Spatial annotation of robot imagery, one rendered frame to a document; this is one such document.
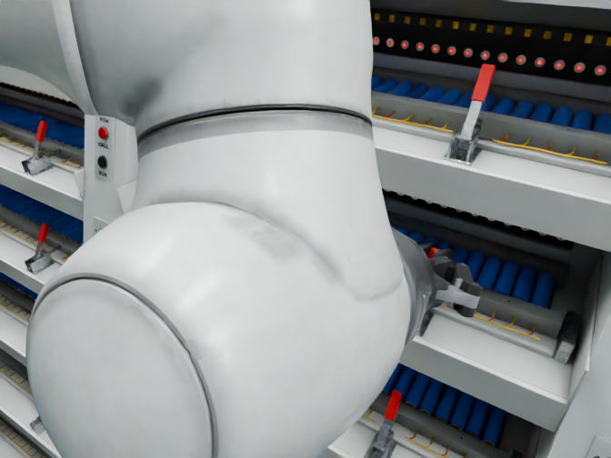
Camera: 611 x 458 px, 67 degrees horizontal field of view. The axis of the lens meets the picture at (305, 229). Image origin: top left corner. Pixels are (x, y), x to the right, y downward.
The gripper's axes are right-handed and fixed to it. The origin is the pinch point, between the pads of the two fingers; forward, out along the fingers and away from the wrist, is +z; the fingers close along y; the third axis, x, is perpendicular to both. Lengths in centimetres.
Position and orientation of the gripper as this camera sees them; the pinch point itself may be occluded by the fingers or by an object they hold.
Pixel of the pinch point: (432, 261)
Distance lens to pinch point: 50.6
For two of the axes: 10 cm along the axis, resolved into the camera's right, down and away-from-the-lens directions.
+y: 8.5, 2.9, -4.3
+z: 4.6, -0.2, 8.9
